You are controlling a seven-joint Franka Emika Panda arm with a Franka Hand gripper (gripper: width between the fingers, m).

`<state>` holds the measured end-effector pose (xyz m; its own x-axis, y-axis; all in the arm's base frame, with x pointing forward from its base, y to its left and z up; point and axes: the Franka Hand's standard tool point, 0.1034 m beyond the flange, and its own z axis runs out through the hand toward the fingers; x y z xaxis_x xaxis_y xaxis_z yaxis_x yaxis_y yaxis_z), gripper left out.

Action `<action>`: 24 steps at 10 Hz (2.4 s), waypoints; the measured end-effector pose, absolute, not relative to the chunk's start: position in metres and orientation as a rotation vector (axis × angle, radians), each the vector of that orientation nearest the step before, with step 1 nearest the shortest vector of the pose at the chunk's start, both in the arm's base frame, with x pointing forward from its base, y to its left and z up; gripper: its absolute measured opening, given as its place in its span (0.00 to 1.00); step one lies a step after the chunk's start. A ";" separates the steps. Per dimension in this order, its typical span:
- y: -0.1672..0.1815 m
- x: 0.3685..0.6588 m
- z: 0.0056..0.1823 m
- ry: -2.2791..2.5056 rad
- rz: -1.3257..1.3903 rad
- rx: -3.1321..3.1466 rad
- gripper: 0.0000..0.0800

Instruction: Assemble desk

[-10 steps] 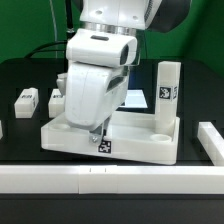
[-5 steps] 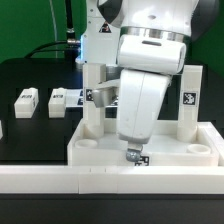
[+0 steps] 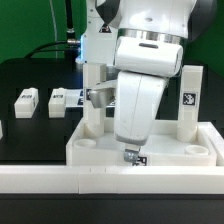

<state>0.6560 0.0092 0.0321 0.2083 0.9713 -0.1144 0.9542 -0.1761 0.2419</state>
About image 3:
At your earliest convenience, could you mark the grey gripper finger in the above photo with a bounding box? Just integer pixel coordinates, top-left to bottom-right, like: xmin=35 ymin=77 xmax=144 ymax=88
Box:
xmin=124 ymin=144 xmax=140 ymax=163

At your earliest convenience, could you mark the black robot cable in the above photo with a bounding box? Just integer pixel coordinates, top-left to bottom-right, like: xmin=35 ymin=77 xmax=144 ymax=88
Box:
xmin=23 ymin=0 xmax=82 ymax=60

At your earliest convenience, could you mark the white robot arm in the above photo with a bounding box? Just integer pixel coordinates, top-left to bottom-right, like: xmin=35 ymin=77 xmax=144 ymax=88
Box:
xmin=85 ymin=0 xmax=217 ymax=163

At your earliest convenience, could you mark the thin white cable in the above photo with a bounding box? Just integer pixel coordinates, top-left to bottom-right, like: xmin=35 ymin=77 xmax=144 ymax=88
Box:
xmin=49 ymin=0 xmax=59 ymax=60

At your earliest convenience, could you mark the white front fence bar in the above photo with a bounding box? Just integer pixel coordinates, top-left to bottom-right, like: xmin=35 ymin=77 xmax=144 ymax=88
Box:
xmin=0 ymin=165 xmax=224 ymax=194

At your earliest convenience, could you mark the white left edge block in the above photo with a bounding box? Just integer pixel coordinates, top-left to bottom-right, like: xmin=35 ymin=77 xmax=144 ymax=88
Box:
xmin=0 ymin=120 xmax=3 ymax=140

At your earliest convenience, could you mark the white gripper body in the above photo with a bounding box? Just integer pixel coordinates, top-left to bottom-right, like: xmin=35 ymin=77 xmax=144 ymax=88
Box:
xmin=114 ymin=71 xmax=167 ymax=146

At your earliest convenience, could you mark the white fiducial marker sheet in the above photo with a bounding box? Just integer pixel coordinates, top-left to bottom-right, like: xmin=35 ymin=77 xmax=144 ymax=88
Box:
xmin=66 ymin=89 xmax=115 ymax=108

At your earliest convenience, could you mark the white desk tabletop tray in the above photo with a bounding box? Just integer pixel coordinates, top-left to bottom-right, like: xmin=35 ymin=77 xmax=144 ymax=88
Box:
xmin=66 ymin=118 xmax=224 ymax=166

